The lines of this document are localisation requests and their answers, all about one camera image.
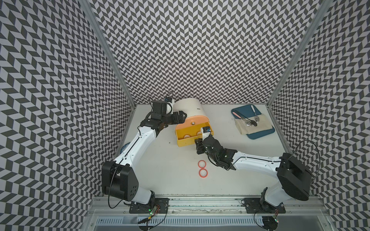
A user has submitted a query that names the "orange top drawer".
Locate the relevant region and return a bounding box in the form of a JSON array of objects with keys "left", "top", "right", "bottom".
[{"left": 179, "top": 115, "right": 209, "bottom": 129}]

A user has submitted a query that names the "white round drawer cabinet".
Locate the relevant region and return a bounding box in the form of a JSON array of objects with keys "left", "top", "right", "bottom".
[{"left": 173, "top": 98, "right": 206, "bottom": 117}]

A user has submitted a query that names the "red tape roll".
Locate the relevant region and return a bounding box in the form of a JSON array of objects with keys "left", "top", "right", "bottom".
[
  {"left": 198, "top": 168, "right": 208, "bottom": 178},
  {"left": 198, "top": 160, "right": 207, "bottom": 169}
]

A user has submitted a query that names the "yellow drawer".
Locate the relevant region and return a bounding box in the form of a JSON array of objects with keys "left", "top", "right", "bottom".
[{"left": 175, "top": 122, "right": 214, "bottom": 147}]

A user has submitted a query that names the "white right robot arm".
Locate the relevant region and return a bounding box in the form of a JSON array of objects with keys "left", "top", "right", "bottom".
[{"left": 195, "top": 135, "right": 312, "bottom": 208}]

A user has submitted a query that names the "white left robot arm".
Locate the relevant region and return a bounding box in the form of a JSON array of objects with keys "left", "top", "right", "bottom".
[{"left": 102, "top": 101, "right": 188, "bottom": 210}]

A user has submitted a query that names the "blue patterned bowl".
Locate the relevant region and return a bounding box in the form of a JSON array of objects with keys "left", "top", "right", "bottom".
[{"left": 119, "top": 143, "right": 130, "bottom": 154}]

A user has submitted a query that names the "beige folded cloth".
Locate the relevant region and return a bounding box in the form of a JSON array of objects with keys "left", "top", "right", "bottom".
[{"left": 234, "top": 114, "right": 273, "bottom": 135}]

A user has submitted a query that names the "teal tray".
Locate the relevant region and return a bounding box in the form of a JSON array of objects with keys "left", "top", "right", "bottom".
[{"left": 231, "top": 105, "right": 275, "bottom": 140}]

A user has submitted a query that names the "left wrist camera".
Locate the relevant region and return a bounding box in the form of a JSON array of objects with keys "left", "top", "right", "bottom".
[{"left": 164, "top": 97, "right": 175, "bottom": 114}]

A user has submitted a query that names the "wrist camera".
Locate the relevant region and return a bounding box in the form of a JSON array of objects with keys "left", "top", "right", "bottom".
[
  {"left": 201, "top": 126, "right": 212, "bottom": 140},
  {"left": 164, "top": 97, "right": 175, "bottom": 114}
]

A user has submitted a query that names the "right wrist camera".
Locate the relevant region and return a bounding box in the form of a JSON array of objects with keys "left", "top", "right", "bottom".
[{"left": 201, "top": 126, "right": 212, "bottom": 140}]

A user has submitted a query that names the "pink handled spoon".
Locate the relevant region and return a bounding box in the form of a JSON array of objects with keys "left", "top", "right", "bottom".
[{"left": 232, "top": 112, "right": 252, "bottom": 127}]

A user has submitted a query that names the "black handled spoon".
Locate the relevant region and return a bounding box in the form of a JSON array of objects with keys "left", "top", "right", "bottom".
[{"left": 235, "top": 111, "right": 257, "bottom": 127}]

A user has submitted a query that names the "white handled spoon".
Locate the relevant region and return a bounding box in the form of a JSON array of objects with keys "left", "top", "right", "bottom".
[{"left": 251, "top": 105, "right": 260, "bottom": 123}]

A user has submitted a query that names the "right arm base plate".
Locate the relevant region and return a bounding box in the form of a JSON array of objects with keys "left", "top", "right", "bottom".
[{"left": 242, "top": 197, "right": 286, "bottom": 215}]

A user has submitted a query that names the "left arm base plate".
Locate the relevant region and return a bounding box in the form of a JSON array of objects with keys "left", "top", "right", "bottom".
[{"left": 129, "top": 197, "right": 170, "bottom": 214}]

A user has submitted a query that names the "aluminium front rail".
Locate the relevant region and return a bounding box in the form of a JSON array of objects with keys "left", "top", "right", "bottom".
[{"left": 87, "top": 195, "right": 329, "bottom": 217}]

